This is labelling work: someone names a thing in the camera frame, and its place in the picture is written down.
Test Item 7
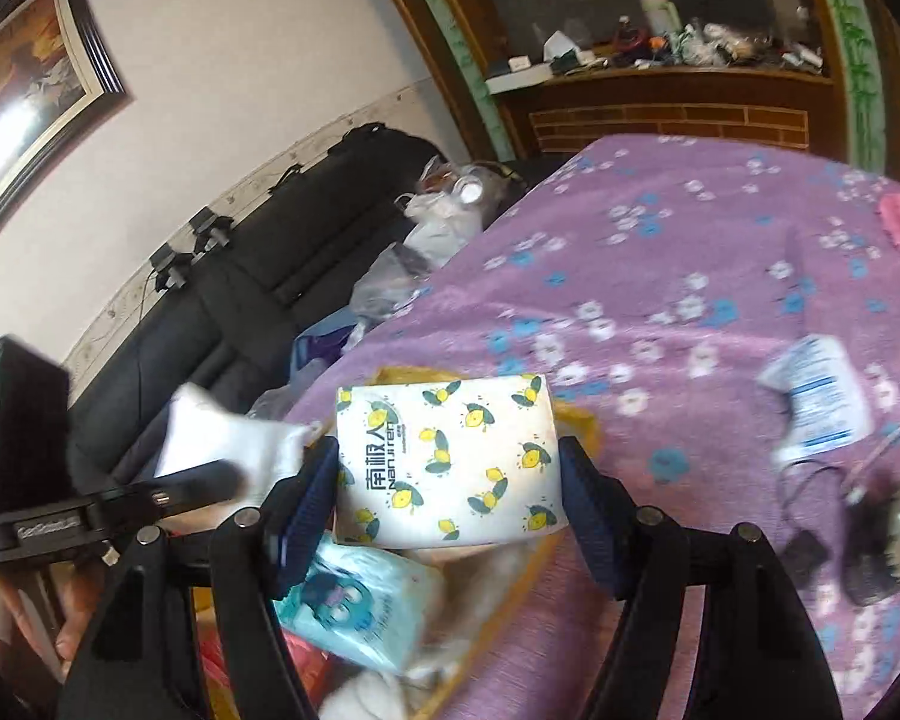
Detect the grey plastic bag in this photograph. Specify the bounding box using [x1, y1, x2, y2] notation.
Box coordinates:
[349, 247, 440, 331]

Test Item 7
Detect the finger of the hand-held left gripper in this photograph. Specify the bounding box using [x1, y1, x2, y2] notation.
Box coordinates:
[105, 461, 245, 522]

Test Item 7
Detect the light blue tissue pack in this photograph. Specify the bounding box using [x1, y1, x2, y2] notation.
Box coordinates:
[274, 540, 447, 676]

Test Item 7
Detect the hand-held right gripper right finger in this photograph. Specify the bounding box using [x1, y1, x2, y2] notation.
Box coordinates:
[557, 435, 845, 720]

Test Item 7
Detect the framed wall picture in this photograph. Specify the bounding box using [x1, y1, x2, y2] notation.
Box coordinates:
[0, 0, 134, 271]

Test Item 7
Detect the person's left hand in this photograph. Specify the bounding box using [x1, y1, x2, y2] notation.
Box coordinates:
[0, 562, 110, 680]

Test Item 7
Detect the purple floral blanket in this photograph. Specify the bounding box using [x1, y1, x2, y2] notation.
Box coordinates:
[281, 133, 900, 720]

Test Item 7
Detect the black sofa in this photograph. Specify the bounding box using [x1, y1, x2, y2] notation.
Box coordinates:
[67, 126, 541, 481]

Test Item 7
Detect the white flat box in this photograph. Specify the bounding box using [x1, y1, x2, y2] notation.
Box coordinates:
[486, 60, 554, 95]

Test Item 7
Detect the clear plastic bag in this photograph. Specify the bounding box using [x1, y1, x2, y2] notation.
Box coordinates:
[394, 154, 526, 271]

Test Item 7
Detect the black device with cables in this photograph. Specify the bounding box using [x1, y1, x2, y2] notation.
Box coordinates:
[780, 420, 900, 608]

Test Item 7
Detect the white and blue packet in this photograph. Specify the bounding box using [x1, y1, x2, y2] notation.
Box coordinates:
[757, 334, 875, 466]

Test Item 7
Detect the black clamp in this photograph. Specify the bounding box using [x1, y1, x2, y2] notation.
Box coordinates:
[187, 208, 235, 248]
[150, 244, 196, 292]

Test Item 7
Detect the lemon print tissue pack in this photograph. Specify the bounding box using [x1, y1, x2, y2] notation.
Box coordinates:
[335, 373, 569, 548]

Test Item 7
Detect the white bottle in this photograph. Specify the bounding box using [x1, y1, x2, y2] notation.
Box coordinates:
[640, 0, 682, 38]

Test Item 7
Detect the yellow cardboard box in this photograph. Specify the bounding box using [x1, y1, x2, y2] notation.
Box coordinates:
[195, 366, 605, 720]

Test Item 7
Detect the white cloth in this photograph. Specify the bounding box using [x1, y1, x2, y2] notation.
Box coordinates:
[154, 382, 312, 507]

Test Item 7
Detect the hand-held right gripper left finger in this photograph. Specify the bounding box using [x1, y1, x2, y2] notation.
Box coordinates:
[56, 435, 342, 720]

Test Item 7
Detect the wooden cabinet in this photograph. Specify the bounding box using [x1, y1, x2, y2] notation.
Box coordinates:
[360, 0, 893, 166]

